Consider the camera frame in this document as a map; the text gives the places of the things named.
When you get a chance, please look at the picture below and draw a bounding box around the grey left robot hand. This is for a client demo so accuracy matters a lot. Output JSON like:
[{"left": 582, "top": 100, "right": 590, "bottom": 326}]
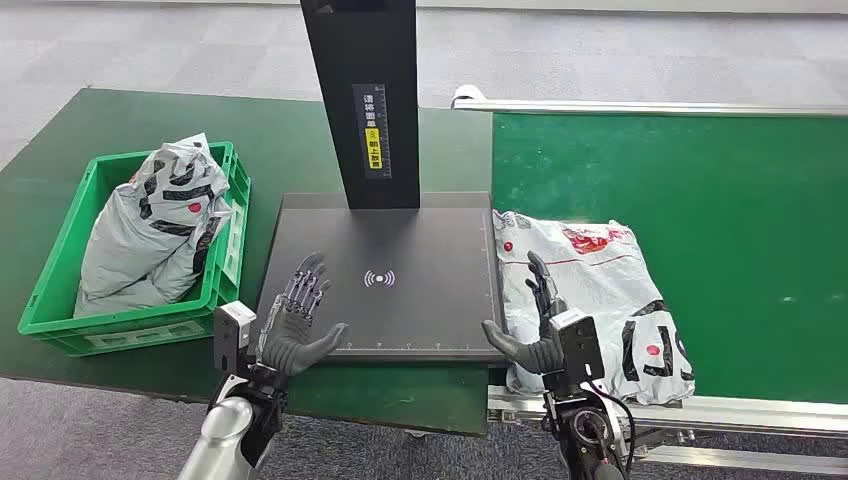
[{"left": 256, "top": 251, "right": 350, "bottom": 379}]

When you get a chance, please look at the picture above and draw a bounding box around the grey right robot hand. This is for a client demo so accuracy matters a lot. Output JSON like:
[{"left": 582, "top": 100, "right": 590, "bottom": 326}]
[{"left": 481, "top": 250, "right": 570, "bottom": 376}]

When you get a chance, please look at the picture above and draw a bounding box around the grey mailer package red print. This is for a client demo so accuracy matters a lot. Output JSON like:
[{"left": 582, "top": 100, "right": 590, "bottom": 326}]
[{"left": 493, "top": 209, "right": 696, "bottom": 407}]

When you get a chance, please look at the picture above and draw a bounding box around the green plastic basket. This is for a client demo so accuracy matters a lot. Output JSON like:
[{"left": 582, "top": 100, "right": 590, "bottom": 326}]
[{"left": 17, "top": 140, "right": 252, "bottom": 359}]

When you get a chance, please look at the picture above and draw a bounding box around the black weighing device with column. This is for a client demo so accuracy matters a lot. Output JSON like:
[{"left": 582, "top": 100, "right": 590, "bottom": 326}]
[{"left": 251, "top": 0, "right": 509, "bottom": 366}]

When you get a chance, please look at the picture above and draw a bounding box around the crumpled grey mailer package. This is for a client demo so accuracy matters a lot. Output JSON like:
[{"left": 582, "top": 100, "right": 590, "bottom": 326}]
[{"left": 74, "top": 133, "right": 234, "bottom": 319}]

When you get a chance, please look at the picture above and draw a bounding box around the black yellow column label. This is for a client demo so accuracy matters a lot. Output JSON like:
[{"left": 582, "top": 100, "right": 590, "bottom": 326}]
[{"left": 351, "top": 83, "right": 393, "bottom": 181}]

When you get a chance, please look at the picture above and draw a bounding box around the green conveyor belt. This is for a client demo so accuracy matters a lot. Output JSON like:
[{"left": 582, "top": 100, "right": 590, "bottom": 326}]
[{"left": 488, "top": 112, "right": 848, "bottom": 405}]

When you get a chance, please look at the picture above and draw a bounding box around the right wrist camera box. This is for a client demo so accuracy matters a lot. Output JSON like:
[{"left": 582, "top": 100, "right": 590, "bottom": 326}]
[{"left": 549, "top": 308, "right": 606, "bottom": 393}]

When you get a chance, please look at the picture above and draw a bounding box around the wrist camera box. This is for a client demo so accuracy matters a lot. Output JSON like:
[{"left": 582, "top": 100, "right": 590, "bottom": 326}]
[
  {"left": 213, "top": 301, "right": 258, "bottom": 376},
  {"left": 549, "top": 308, "right": 606, "bottom": 393}
]

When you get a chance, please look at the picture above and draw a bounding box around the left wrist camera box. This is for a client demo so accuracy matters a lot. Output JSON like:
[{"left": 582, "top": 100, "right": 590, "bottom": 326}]
[{"left": 213, "top": 301, "right": 258, "bottom": 376}]

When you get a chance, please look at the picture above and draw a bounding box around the aluminium conveyor side rail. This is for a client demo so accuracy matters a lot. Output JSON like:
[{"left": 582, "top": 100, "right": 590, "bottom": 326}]
[
  {"left": 451, "top": 84, "right": 848, "bottom": 119},
  {"left": 486, "top": 384, "right": 848, "bottom": 440}
]

